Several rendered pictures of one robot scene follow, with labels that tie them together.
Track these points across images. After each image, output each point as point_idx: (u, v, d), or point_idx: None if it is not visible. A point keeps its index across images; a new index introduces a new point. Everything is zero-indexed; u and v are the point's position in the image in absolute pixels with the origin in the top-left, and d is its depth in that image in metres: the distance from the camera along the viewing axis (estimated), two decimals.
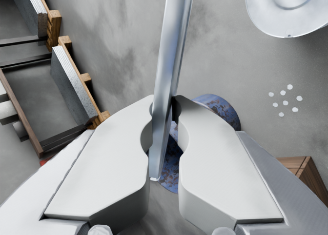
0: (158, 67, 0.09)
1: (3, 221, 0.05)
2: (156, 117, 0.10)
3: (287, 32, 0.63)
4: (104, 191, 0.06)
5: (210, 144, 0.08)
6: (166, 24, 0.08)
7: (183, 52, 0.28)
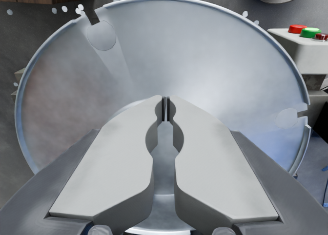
0: (15, 101, 0.18)
1: (9, 218, 0.05)
2: (22, 77, 0.17)
3: None
4: (109, 191, 0.06)
5: (205, 144, 0.08)
6: (15, 116, 0.19)
7: None
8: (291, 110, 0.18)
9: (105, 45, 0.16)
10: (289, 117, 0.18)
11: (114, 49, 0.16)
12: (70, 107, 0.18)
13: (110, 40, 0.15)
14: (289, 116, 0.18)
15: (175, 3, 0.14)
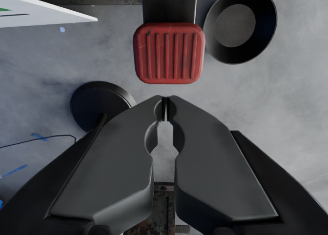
0: None
1: (9, 218, 0.05)
2: None
3: None
4: (109, 191, 0.06)
5: (205, 144, 0.08)
6: None
7: None
8: None
9: None
10: None
11: None
12: None
13: None
14: None
15: None
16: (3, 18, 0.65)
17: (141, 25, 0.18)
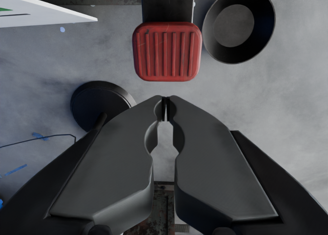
0: None
1: (9, 218, 0.05)
2: None
3: None
4: (109, 191, 0.06)
5: (205, 144, 0.08)
6: None
7: None
8: None
9: None
10: None
11: None
12: None
13: None
14: None
15: None
16: (4, 18, 0.66)
17: (140, 24, 0.19)
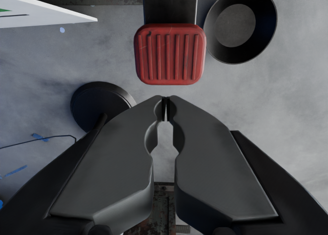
0: None
1: (9, 218, 0.05)
2: None
3: None
4: (109, 191, 0.06)
5: (205, 144, 0.08)
6: None
7: None
8: None
9: None
10: None
11: None
12: None
13: None
14: None
15: None
16: (3, 18, 0.65)
17: (142, 26, 0.18)
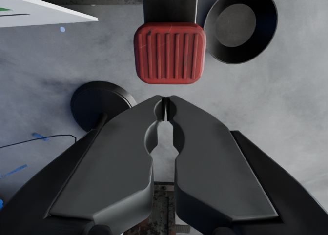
0: None
1: (9, 218, 0.05)
2: None
3: None
4: (109, 191, 0.06)
5: (205, 144, 0.08)
6: None
7: None
8: None
9: None
10: None
11: None
12: None
13: None
14: None
15: None
16: (3, 18, 0.65)
17: (142, 25, 0.18)
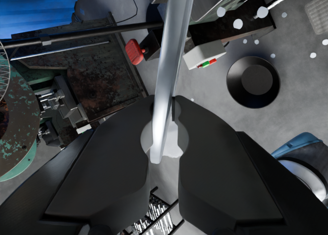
0: None
1: (4, 221, 0.05)
2: None
3: None
4: (105, 191, 0.06)
5: (209, 144, 0.08)
6: None
7: None
8: None
9: None
10: None
11: None
12: None
13: None
14: None
15: None
16: None
17: (133, 40, 0.58)
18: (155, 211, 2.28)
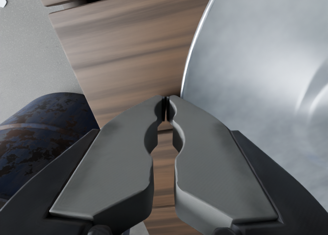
0: None
1: (9, 218, 0.05)
2: None
3: None
4: (109, 191, 0.06)
5: (204, 144, 0.08)
6: None
7: None
8: None
9: None
10: None
11: None
12: None
13: None
14: None
15: None
16: None
17: None
18: None
